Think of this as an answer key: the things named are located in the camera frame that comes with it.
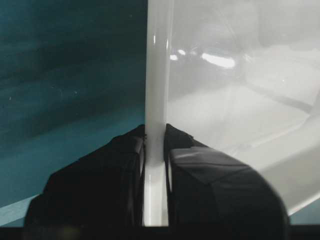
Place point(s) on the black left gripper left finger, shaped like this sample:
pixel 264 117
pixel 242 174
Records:
pixel 97 197

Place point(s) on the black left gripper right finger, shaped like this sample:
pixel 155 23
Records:
pixel 213 196

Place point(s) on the white plastic case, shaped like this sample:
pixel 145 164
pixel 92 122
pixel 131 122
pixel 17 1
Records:
pixel 242 77

